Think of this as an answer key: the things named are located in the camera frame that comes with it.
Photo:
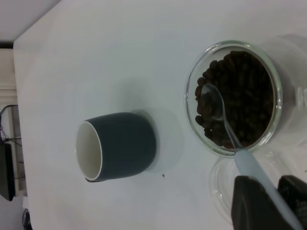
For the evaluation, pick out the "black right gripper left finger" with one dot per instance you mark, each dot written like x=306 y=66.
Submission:
x=249 y=208

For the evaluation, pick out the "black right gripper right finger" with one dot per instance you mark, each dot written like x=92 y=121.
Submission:
x=297 y=198

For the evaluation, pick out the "dark grey ceramic mug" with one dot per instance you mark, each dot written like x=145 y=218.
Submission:
x=124 y=146

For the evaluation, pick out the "clear glass lid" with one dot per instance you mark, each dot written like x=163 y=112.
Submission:
x=220 y=191

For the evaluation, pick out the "roasted coffee beans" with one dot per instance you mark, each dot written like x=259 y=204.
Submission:
x=249 y=95

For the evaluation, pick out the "clear glass cup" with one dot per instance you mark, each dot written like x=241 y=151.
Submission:
x=285 y=72

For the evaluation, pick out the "black box device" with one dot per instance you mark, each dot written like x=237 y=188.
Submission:
x=7 y=172

